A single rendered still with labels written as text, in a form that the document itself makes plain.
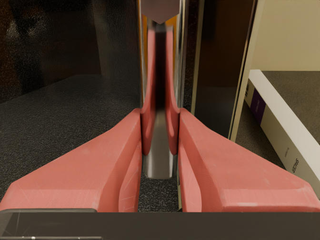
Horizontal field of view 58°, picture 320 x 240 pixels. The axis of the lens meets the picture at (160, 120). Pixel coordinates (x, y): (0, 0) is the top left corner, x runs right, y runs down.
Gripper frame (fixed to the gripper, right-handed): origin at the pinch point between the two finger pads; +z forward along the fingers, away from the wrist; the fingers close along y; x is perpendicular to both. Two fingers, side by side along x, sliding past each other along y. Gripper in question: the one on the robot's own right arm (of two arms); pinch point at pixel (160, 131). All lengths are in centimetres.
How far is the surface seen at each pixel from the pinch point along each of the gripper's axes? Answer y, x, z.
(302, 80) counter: -28, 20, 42
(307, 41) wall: -31, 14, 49
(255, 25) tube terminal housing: -5.1, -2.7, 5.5
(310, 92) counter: -28, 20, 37
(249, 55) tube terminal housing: -5.1, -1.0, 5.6
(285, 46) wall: -27, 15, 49
